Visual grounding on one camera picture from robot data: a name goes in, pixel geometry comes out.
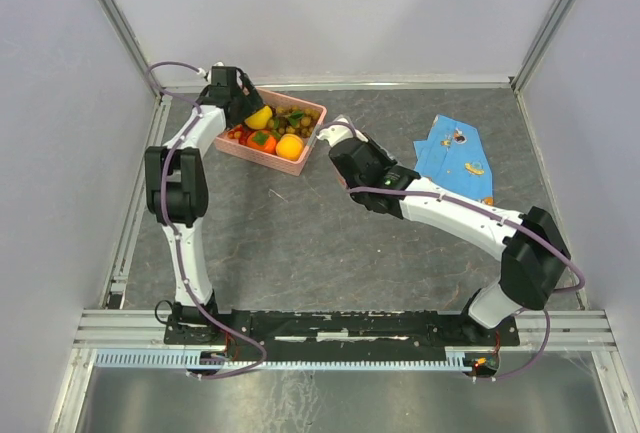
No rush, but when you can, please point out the green longan bunch toy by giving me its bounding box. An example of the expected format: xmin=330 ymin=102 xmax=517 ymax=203
xmin=266 ymin=106 xmax=320 ymax=139

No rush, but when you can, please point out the yellow lemon toy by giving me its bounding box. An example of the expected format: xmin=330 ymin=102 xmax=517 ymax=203
xmin=244 ymin=105 xmax=273 ymax=130

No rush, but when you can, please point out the small red fruits toy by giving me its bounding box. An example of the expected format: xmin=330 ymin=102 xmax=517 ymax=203
xmin=227 ymin=124 xmax=252 ymax=145

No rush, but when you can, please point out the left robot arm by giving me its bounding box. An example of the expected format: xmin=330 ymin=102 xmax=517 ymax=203
xmin=144 ymin=63 xmax=264 ymax=343

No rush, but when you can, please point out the pink plastic basket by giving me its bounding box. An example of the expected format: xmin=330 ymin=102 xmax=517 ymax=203
xmin=214 ymin=88 xmax=327 ymax=176

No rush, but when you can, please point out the yellow orange peach toy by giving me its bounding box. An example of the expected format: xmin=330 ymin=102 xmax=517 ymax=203
xmin=275 ymin=134 xmax=305 ymax=161

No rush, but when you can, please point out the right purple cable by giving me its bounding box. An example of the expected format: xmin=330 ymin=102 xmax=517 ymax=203
xmin=315 ymin=120 xmax=586 ymax=382

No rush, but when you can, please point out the clear zip top bag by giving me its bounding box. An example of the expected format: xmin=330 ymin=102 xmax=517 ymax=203
xmin=336 ymin=170 xmax=349 ymax=189

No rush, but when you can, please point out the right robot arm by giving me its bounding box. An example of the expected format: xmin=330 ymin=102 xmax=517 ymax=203
xmin=328 ymin=132 xmax=570 ymax=344

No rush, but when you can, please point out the orange persimmon toy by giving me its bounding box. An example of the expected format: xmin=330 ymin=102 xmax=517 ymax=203
xmin=246 ymin=130 xmax=278 ymax=155

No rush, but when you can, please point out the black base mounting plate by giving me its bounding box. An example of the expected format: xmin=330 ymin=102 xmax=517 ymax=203
xmin=161 ymin=310 xmax=520 ymax=361

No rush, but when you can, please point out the blue cartoon cloth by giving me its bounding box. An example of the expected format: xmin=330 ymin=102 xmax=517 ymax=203
xmin=414 ymin=115 xmax=494 ymax=205

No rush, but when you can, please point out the light blue cable duct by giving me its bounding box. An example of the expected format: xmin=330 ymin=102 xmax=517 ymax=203
xmin=94 ymin=349 xmax=471 ymax=373

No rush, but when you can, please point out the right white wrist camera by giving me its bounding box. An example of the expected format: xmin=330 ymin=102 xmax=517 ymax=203
xmin=316 ymin=115 xmax=368 ymax=147

